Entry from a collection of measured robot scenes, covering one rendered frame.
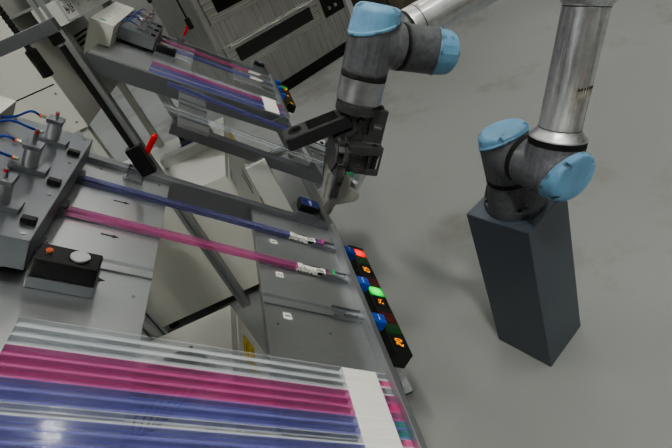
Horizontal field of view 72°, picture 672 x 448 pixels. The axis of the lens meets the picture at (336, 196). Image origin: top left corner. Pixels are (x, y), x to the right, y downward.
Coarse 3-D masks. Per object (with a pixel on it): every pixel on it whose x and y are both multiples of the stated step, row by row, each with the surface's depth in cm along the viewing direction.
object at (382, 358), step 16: (336, 240) 103; (336, 256) 101; (352, 272) 93; (352, 288) 90; (368, 320) 82; (368, 336) 80; (384, 352) 75; (384, 368) 73; (400, 384) 70; (400, 400) 67; (416, 432) 63
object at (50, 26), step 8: (40, 24) 53; (48, 24) 53; (56, 24) 54; (24, 32) 53; (32, 32) 53; (40, 32) 53; (48, 32) 54; (8, 40) 53; (16, 40) 53; (24, 40) 53; (32, 40) 54; (0, 48) 53; (8, 48) 53; (16, 48) 54; (0, 56) 54
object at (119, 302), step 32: (96, 192) 82; (160, 192) 92; (64, 224) 71; (96, 224) 75; (160, 224) 82; (32, 256) 63; (128, 256) 71; (0, 288) 56; (32, 288) 58; (96, 288) 63; (128, 288) 66; (0, 320) 53; (64, 320) 56; (96, 320) 58; (128, 320) 61; (0, 352) 49
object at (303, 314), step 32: (288, 224) 104; (288, 256) 92; (320, 256) 98; (288, 288) 83; (320, 288) 87; (288, 320) 75; (320, 320) 79; (352, 320) 82; (288, 352) 69; (320, 352) 72; (352, 352) 75
